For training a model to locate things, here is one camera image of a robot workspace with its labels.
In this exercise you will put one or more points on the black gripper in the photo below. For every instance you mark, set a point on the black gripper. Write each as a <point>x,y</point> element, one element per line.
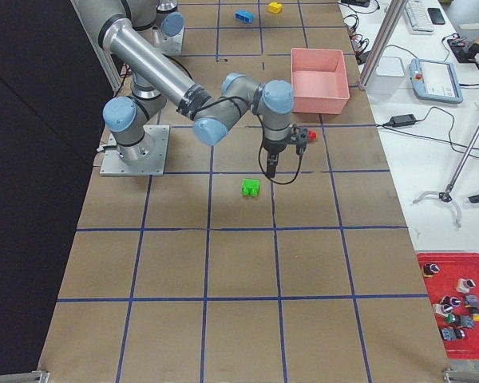
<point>272,148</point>

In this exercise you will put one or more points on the green toy block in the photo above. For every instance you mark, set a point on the green toy block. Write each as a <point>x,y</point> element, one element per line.
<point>250,187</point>

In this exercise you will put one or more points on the blue toy block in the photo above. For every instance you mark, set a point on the blue toy block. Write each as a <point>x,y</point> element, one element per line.
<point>244,16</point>

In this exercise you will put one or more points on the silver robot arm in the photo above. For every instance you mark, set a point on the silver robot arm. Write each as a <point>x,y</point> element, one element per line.
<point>120,28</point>
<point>169,20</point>

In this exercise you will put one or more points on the pink plastic box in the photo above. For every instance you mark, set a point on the pink plastic box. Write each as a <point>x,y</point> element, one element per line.
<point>319,81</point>

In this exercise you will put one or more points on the white square box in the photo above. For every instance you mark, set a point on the white square box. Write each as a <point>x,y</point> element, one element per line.
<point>386,79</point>

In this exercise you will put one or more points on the red toy block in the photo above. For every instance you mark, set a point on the red toy block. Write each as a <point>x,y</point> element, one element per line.
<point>311,136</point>

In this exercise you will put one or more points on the brown paper table mat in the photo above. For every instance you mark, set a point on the brown paper table mat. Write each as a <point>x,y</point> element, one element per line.
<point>180,278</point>

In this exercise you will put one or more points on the black power adapter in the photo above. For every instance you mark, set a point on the black power adapter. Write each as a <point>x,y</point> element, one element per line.
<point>402,120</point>

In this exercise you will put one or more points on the yellow toy block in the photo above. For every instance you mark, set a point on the yellow toy block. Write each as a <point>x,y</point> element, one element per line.
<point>274,7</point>

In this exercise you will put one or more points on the tripod leg rod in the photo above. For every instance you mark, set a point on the tripod leg rod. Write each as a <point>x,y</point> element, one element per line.
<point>445,196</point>

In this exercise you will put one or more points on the teach pendant tablet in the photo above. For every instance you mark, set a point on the teach pendant tablet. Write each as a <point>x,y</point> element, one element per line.
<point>435,81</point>

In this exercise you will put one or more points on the white keyboard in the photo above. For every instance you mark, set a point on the white keyboard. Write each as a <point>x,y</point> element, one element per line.
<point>417,19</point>

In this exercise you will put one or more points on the black smartphone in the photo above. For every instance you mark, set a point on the black smartphone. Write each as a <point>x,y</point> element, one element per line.
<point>436,16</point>

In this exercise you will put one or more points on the red parts tray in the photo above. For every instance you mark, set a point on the red parts tray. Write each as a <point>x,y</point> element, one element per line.
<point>452,283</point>

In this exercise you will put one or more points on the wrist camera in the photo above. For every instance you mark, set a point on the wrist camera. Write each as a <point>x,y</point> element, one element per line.
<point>301,136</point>

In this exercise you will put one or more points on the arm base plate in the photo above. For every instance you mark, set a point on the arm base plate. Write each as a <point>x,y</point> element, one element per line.
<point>171,46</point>
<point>147,158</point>

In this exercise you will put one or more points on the aluminium frame post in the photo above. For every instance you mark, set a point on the aluminium frame post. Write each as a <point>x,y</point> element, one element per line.
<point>393,14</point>

